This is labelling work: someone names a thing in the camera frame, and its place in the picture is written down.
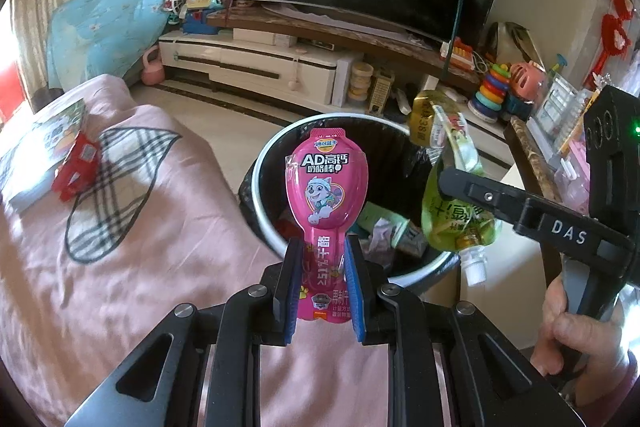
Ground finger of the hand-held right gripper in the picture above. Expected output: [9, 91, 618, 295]
[437, 167, 532, 233]

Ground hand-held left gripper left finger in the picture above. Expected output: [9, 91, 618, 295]
[65, 237, 306, 427]

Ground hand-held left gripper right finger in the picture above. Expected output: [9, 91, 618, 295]
[344, 234, 586, 427]

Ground green drink pouch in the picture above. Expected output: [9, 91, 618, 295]
[407, 90, 503, 285]

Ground black white-rimmed trash bin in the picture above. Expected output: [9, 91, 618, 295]
[239, 112, 481, 303]

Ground pink cheese stick wrapper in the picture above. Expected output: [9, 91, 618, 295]
[284, 127, 371, 323]

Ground person's right forearm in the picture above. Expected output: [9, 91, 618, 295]
[565, 357, 640, 427]

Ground person's right hand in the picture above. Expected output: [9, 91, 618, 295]
[530, 279, 632, 404]

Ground green white snack packet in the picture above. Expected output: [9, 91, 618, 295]
[357, 202, 428, 258]

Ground clear plastic organizer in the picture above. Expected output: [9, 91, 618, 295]
[532, 74, 593, 148]

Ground pink pig toy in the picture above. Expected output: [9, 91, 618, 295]
[509, 62, 546, 100]

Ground gold foil bag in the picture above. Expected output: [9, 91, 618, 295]
[487, 22, 543, 72]

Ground stacked yellow white containers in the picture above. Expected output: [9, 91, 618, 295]
[348, 62, 375, 102]

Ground white brown-topped television stand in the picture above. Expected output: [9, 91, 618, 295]
[157, 0, 501, 128]

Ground red snack wrapper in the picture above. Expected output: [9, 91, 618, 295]
[52, 132, 103, 202]

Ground white box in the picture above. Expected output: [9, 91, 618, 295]
[232, 27, 297, 48]

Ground picture book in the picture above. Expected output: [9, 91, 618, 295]
[0, 99, 88, 212]

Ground blue floral cloth bundle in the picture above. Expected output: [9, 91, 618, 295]
[47, 0, 173, 90]

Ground rainbow stacking ring toy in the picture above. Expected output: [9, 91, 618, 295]
[468, 63, 512, 124]

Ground red hanging wall ornaments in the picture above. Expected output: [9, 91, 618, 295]
[595, 0, 640, 82]

